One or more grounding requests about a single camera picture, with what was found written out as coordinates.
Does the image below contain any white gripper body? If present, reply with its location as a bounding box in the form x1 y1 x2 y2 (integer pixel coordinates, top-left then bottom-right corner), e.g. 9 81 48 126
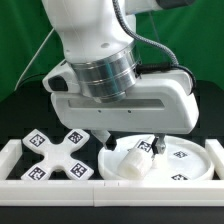
43 63 199 134

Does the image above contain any white round table top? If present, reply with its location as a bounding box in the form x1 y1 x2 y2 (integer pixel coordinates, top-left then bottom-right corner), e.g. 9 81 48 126
98 134 214 182

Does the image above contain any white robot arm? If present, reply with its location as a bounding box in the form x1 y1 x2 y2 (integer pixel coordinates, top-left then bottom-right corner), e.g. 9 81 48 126
42 0 199 150

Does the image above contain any white U-shaped fence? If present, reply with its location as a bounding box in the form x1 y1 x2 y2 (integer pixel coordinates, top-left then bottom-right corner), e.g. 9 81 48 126
0 140 224 207

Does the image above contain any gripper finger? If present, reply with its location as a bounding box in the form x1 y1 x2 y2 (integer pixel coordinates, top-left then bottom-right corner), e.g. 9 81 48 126
91 130 117 150
152 134 166 154

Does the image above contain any white cable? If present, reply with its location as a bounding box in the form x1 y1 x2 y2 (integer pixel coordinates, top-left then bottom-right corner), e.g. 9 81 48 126
13 28 56 92

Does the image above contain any white cross-shaped table base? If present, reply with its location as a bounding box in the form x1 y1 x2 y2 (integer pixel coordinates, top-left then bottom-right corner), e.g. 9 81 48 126
21 129 94 181

